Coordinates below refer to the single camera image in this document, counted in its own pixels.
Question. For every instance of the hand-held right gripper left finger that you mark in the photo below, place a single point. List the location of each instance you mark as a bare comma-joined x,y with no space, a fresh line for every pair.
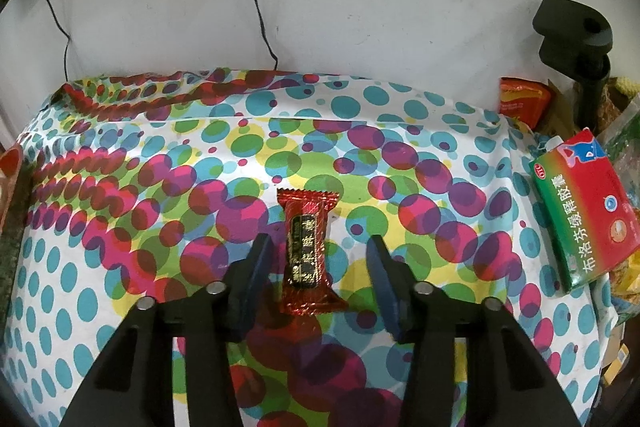
255,277

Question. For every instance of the black clamp stand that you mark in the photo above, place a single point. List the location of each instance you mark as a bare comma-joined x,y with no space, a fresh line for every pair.
570,27

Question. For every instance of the small yellow carton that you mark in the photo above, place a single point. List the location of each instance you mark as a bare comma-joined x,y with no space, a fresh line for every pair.
616,362

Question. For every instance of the polka-dot cloth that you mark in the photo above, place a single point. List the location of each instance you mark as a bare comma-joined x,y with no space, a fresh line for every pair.
400,187

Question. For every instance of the red candy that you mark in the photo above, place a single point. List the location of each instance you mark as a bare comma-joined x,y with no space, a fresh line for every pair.
305,252

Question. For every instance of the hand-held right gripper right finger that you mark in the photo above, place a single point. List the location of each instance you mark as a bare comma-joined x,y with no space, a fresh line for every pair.
385,277

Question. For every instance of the red snack packet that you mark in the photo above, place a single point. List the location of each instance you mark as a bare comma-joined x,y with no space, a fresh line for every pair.
520,99

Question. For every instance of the red basin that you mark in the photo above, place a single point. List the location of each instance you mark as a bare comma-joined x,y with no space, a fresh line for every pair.
10,164

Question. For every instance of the yellow snack bag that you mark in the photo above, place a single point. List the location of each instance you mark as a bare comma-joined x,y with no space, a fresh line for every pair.
627,277

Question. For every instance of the green and red medicine box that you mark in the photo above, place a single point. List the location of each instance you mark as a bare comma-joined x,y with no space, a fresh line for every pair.
585,217

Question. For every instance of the blue plastic packet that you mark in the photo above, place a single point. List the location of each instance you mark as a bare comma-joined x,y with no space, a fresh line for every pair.
622,309

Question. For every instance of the clear bag with green contents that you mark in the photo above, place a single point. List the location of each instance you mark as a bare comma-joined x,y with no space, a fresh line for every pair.
625,142

